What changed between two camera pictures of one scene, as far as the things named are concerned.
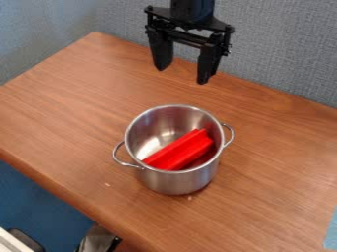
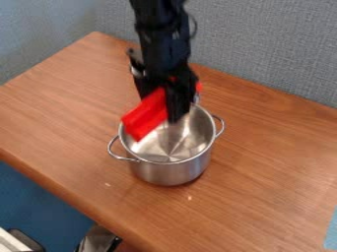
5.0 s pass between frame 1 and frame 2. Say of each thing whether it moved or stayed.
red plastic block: moved
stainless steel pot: moved
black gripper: moved
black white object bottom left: stayed
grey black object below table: stayed
